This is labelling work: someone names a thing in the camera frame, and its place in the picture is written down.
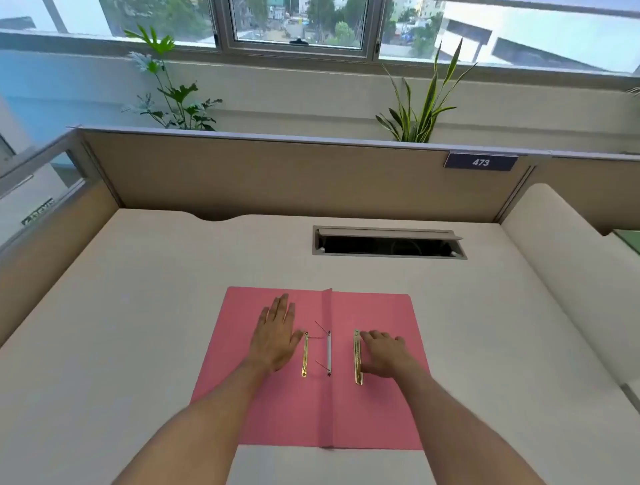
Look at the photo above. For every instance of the pink paper file folder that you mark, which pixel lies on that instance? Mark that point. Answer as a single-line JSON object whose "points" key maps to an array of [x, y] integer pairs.
{"points": [[380, 414]]}

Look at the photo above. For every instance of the beige partition panel with post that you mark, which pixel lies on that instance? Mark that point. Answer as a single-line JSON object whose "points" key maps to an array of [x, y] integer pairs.
{"points": [[585, 190]]}

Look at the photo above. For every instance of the person's right hand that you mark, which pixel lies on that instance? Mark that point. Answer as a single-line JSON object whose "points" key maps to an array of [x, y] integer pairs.
{"points": [[392, 357]]}

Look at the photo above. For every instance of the white fastener strip with prongs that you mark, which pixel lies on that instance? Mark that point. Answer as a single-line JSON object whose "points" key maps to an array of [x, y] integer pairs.
{"points": [[329, 352]]}

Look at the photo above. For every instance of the person's right forearm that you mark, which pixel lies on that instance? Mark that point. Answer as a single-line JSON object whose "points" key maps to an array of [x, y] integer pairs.
{"points": [[460, 429]]}

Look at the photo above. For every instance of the sticker on glass panel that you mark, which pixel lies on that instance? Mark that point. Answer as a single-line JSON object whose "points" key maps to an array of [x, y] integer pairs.
{"points": [[38, 211]]}

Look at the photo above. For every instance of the beige desk partition panel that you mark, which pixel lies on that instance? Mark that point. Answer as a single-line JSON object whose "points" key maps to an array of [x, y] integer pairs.
{"points": [[300, 180]]}

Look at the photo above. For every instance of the person's left forearm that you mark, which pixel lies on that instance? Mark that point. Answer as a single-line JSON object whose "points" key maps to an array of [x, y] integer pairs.
{"points": [[200, 424]]}

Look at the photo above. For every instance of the grey sliding window frame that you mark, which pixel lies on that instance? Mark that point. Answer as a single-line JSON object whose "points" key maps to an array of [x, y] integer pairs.
{"points": [[300, 47]]}

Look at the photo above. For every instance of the person's right thumb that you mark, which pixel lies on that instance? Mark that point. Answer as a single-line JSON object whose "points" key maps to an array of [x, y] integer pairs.
{"points": [[369, 369]]}

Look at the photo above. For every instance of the snake plant with striped leaves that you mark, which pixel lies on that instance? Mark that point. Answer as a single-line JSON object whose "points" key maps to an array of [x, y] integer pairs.
{"points": [[417, 112]]}

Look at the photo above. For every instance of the leafy green split-leaf plant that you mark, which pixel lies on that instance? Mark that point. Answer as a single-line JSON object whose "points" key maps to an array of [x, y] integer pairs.
{"points": [[175, 95]]}

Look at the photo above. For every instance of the beige side partition panel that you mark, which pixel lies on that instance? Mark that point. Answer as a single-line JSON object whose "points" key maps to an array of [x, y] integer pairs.
{"points": [[45, 260]]}

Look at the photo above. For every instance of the long gold fastener bar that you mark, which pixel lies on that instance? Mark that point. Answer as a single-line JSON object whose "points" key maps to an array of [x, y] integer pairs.
{"points": [[358, 372]]}

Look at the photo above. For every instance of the person's left thumb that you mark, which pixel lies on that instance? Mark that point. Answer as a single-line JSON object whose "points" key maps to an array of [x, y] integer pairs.
{"points": [[299, 340]]}

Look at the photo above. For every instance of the person's left hand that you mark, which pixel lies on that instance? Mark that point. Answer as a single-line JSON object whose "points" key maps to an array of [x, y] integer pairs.
{"points": [[272, 339]]}

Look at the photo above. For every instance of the dark blue number plate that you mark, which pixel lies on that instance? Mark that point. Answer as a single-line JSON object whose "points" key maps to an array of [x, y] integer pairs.
{"points": [[481, 162]]}

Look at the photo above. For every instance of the glass partition panel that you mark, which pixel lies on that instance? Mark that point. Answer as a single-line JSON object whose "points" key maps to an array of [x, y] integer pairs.
{"points": [[35, 190]]}

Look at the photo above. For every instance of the short gold fastener bar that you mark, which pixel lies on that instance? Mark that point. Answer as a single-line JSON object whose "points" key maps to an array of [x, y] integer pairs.
{"points": [[305, 359]]}

